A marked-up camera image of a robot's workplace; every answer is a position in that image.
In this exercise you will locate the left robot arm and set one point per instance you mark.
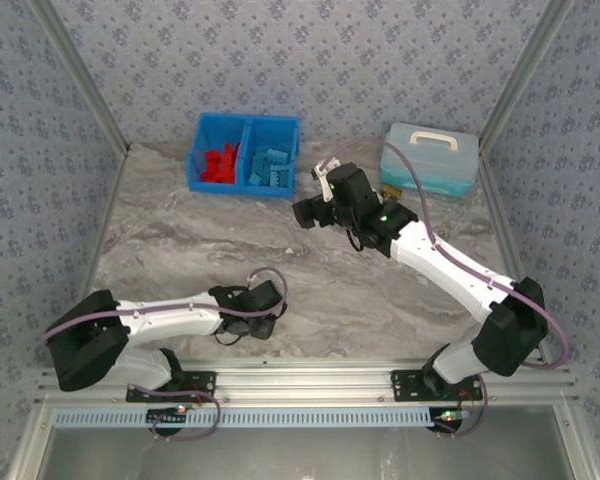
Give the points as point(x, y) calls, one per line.
point(170, 320)

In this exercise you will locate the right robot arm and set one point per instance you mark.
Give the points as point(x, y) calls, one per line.
point(455, 270)

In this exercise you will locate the brass pipe fitting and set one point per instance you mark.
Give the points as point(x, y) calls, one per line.
point(392, 191)

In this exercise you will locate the translucent teal storage box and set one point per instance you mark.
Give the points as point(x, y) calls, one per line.
point(430, 165)

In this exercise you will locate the blue divided plastic bin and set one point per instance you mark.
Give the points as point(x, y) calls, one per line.
point(245, 192)

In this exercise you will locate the small LED circuit board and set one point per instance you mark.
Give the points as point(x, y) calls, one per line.
point(167, 416)
point(450, 419)

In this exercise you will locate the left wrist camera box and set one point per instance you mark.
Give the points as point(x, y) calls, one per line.
point(266, 295)

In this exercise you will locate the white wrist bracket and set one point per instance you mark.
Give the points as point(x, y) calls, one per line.
point(325, 167)
point(253, 278)

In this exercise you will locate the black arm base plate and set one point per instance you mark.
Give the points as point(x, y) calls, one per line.
point(200, 384)
point(405, 386)

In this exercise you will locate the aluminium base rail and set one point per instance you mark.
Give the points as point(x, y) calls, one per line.
point(305, 380)

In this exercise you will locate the aluminium side rail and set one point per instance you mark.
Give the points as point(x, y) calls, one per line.
point(494, 190)
point(111, 190)

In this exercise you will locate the aluminium frame post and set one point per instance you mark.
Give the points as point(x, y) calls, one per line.
point(84, 75)
point(523, 75)

